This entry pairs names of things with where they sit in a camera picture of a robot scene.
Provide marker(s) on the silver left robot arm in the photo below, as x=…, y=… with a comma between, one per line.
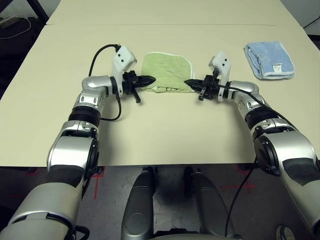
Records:
x=75, y=140

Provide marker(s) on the grey left robot leg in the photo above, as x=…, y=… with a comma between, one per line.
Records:
x=137, y=210

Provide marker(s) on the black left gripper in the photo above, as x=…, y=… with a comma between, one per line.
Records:
x=130, y=85

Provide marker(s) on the grey robot leg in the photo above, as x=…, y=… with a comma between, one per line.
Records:
x=212, y=210
x=137, y=210

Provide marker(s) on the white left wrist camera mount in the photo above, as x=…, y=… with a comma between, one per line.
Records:
x=122, y=60

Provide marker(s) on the bystander dark shoe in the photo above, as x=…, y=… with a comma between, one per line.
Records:
x=285, y=232

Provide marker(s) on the folded light blue towel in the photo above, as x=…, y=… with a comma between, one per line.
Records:
x=270, y=60

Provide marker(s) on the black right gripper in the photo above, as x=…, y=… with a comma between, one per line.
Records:
x=210, y=87

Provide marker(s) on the red floor tape cross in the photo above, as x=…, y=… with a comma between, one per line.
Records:
x=246, y=186
x=96, y=185

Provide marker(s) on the grey right robot leg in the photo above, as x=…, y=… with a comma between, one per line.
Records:
x=212, y=210

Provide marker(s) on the green towel with white trim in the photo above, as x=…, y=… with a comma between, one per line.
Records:
x=165, y=72

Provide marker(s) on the black metal table frame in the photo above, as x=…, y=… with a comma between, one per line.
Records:
x=41, y=11

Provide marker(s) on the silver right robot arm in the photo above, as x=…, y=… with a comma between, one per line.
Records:
x=275, y=135

